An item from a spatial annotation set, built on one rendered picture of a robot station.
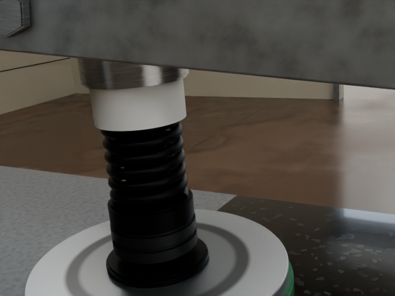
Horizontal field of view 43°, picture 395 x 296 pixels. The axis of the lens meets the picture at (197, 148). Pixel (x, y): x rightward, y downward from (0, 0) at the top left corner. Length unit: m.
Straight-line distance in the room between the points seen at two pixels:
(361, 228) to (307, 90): 4.94
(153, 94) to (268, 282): 0.16
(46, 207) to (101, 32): 0.39
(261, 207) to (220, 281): 0.21
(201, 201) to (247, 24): 0.36
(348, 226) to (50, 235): 0.32
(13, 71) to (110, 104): 6.21
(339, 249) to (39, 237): 0.32
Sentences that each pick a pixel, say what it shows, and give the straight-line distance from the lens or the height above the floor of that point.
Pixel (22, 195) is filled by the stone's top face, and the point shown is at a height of 0.87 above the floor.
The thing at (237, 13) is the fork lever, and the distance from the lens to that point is 0.29.
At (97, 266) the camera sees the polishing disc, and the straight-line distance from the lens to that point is 0.43.
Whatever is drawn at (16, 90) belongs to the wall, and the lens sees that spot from 6.57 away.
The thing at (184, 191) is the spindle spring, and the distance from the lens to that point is 0.39.
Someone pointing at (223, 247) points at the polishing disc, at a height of 0.90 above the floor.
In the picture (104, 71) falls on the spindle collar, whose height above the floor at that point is 1.06.
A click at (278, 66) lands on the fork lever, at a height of 1.06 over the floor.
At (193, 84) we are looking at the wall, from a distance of 6.04.
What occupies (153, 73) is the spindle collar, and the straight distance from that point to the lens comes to 0.34.
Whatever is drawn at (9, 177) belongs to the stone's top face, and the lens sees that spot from 0.82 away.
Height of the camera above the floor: 1.10
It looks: 16 degrees down
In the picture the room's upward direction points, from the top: 5 degrees counter-clockwise
